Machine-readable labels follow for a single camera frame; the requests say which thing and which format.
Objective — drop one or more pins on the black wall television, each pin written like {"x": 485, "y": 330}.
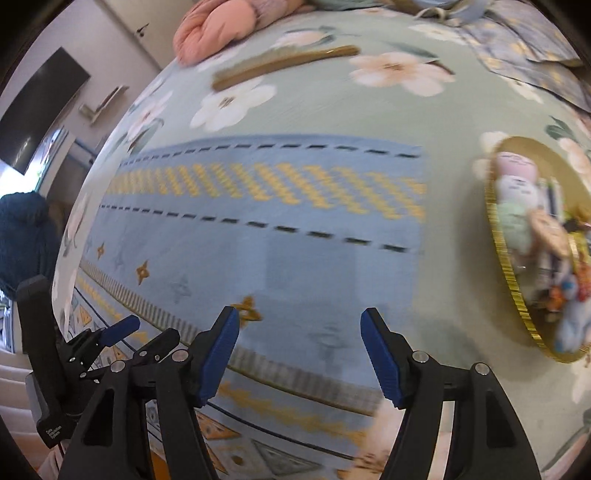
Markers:
{"x": 37, "y": 110}

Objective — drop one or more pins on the floral green bedsheet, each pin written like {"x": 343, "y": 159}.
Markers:
{"x": 323, "y": 110}

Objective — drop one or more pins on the blue patterned pillowcase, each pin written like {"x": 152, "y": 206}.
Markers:
{"x": 531, "y": 41}

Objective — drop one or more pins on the blue patterned mat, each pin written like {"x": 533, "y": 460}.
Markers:
{"x": 258, "y": 258}

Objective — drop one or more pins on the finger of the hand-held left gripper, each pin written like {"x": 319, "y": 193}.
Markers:
{"x": 122, "y": 326}
{"x": 159, "y": 345}

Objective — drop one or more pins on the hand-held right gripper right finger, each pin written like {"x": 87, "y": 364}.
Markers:
{"x": 381, "y": 360}

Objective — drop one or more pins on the pink quilt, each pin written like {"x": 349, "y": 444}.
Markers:
{"x": 217, "y": 27}

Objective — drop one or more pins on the round gold tray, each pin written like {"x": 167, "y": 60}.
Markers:
{"x": 508, "y": 277}

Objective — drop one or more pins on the white wall shelf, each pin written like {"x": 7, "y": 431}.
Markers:
{"x": 104, "y": 104}

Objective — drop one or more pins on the long wooden brush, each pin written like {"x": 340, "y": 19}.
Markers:
{"x": 281, "y": 64}

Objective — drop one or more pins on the pastel caterpillar plush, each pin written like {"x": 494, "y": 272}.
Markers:
{"x": 515, "y": 198}

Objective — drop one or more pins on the blue plush toy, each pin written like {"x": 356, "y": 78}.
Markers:
{"x": 575, "y": 325}

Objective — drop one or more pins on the dark blue knit cloth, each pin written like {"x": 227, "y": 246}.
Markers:
{"x": 25, "y": 240}

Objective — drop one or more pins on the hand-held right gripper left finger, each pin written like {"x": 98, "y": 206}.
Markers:
{"x": 217, "y": 360}

